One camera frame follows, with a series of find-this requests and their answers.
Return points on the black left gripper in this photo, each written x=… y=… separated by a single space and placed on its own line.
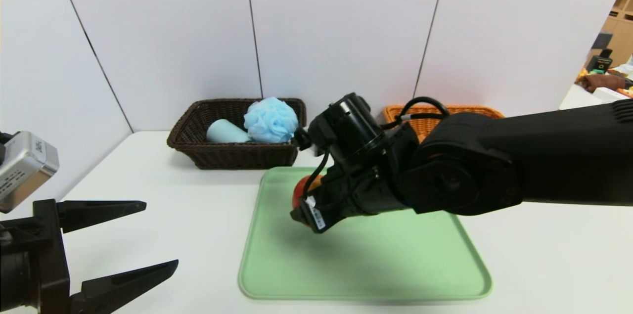
x=49 y=249

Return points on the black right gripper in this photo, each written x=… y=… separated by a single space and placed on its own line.
x=314 y=214

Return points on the red apple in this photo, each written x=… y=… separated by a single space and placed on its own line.
x=300 y=190

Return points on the light blue mesh bath pouf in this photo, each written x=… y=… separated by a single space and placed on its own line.
x=271 y=121

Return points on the blue-grey plastic cup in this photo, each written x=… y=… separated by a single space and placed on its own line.
x=225 y=132

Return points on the dark brown wicker basket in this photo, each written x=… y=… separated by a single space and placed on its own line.
x=237 y=156

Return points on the orange wicker basket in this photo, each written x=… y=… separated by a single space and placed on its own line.
x=474 y=110

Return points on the light green plastic tray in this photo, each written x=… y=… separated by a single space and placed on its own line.
x=371 y=264

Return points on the white side table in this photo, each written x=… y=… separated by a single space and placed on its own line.
x=576 y=99

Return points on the brown cloth bundle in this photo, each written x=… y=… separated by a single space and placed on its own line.
x=601 y=81

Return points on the white flat box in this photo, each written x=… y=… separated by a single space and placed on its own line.
x=606 y=93

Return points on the black device with green mark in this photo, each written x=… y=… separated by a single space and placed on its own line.
x=601 y=63

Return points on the dark grey panel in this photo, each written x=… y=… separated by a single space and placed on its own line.
x=601 y=40

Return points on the wooden shelf unit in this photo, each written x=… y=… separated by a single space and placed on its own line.
x=620 y=37

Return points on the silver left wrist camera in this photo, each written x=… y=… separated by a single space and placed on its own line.
x=24 y=170

